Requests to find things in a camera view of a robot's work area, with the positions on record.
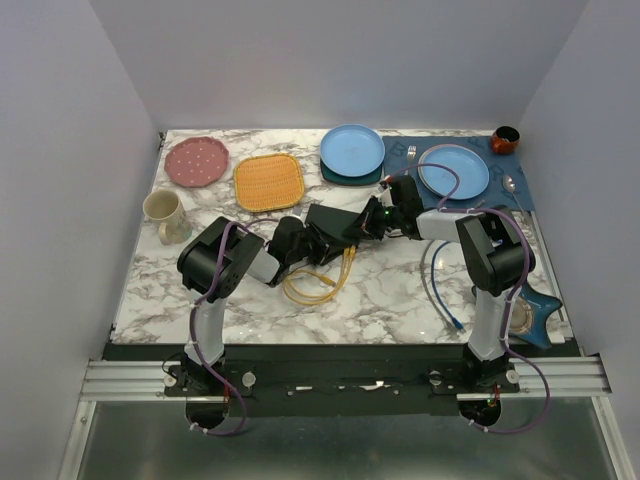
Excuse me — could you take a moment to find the dark teal square plate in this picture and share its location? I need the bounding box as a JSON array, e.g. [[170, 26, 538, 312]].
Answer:
[[320, 159, 383, 187]]

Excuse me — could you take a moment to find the light blue plate on stack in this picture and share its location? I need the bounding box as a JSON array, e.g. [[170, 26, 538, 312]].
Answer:
[[319, 124, 385, 177]]

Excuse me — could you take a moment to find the silver spoon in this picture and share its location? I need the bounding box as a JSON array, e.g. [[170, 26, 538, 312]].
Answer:
[[502, 175, 529, 216]]

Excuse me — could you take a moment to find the grey ethernet cable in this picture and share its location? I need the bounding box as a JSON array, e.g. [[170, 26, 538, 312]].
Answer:
[[419, 239, 469, 336]]

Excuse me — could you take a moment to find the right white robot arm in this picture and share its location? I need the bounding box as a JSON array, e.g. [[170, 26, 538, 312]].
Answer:
[[343, 175, 535, 392]]

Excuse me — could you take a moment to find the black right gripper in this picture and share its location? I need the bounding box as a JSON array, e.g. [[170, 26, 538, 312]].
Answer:
[[342, 196, 402, 242]]

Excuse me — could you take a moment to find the blue star shaped dish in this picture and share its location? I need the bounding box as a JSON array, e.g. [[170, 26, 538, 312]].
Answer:
[[509, 282, 563, 350]]

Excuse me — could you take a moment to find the blue cloth placemat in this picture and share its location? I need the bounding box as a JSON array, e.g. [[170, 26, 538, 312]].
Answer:
[[383, 135, 535, 212]]

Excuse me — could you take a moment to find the light blue plate on placemat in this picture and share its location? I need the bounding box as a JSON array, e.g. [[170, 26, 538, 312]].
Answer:
[[418, 144, 489, 200]]

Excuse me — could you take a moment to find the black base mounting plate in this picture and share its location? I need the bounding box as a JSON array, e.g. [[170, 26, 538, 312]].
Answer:
[[99, 342, 582, 428]]

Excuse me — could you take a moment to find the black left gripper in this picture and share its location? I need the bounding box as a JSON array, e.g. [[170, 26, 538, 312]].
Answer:
[[286, 221, 348, 267]]

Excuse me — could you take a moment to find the orange woven square mat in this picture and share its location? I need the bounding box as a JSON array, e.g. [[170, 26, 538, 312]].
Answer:
[[233, 153, 305, 213]]

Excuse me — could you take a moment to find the yellow ethernet cable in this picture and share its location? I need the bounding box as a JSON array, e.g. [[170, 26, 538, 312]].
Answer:
[[282, 245, 357, 306], [284, 245, 354, 304]]

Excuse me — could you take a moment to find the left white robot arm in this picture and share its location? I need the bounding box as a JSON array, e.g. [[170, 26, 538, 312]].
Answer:
[[177, 216, 357, 395]]

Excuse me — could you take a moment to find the blue ethernet cable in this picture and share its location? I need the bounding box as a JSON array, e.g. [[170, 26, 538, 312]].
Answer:
[[429, 242, 466, 331]]

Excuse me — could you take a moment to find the silver fork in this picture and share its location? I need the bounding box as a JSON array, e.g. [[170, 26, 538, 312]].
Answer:
[[406, 145, 417, 165]]

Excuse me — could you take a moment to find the pink dotted plate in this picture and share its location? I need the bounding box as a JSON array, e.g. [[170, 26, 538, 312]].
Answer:
[[164, 136, 229, 188]]

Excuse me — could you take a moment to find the aluminium frame rail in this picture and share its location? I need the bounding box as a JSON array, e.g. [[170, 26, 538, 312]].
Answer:
[[80, 357, 611, 403]]

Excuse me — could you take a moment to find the black network switch box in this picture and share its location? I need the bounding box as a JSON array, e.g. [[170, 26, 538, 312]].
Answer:
[[305, 204, 360, 248]]

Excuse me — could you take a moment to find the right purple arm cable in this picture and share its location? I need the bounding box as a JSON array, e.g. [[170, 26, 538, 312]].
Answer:
[[382, 164, 552, 435]]

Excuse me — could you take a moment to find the brown lacquer cup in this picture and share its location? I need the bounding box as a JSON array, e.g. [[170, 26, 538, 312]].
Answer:
[[490, 126, 520, 155]]

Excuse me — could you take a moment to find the cream ceramic mug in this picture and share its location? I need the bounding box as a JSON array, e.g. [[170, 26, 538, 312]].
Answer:
[[143, 189, 192, 245]]

